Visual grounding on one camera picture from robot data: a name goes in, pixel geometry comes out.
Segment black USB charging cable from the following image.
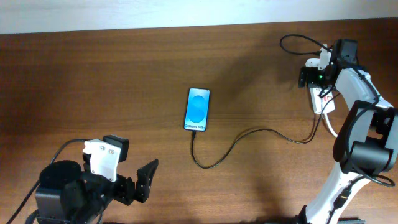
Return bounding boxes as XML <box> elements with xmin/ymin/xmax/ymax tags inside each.
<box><xmin>190</xmin><ymin>90</ymin><xmax>341</xmax><ymax>170</ymax></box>

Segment blue Samsung smartphone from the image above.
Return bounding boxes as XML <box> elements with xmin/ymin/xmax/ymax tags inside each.
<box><xmin>183</xmin><ymin>88</ymin><xmax>210</xmax><ymax>132</ymax></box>

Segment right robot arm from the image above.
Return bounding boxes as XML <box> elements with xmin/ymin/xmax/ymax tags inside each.
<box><xmin>296</xmin><ymin>39</ymin><xmax>397</xmax><ymax>223</ymax></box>

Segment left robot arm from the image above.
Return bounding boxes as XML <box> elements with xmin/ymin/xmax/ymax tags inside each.
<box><xmin>25</xmin><ymin>159</ymin><xmax>159</xmax><ymax>223</ymax></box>

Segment white power strip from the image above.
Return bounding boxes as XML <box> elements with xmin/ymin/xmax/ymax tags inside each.
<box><xmin>309</xmin><ymin>87</ymin><xmax>335</xmax><ymax>114</ymax></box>

